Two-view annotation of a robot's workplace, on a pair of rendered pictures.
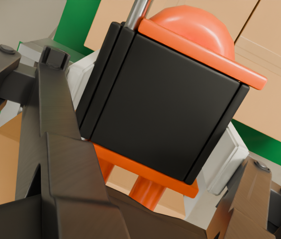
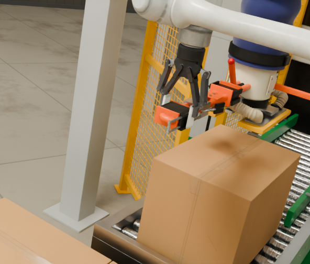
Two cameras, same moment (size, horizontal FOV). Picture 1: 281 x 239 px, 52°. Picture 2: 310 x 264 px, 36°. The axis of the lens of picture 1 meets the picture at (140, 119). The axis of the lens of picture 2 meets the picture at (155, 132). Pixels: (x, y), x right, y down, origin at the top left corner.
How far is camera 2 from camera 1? 1.29 m
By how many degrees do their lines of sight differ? 49
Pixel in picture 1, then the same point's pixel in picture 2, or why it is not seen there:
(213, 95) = (166, 106)
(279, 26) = not seen: outside the picture
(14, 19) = not seen: outside the picture
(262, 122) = (66, 239)
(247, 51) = not seen: outside the picture
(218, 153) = (167, 100)
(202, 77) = (168, 108)
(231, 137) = (165, 100)
